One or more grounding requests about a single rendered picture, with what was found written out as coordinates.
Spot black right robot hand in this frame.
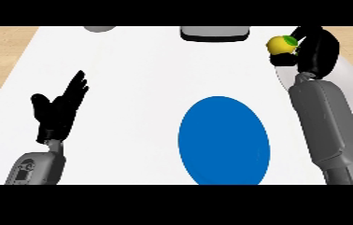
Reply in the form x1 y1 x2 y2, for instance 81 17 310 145
269 25 343 79

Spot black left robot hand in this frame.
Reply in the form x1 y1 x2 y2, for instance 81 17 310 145
31 69 92 145

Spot yellow lemon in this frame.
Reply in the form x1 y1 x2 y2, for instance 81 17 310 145
266 35 301 56

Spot blue plate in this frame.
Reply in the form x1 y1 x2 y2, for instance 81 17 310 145
176 95 272 186

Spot grey round object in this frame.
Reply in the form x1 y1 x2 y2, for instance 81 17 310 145
83 25 117 34

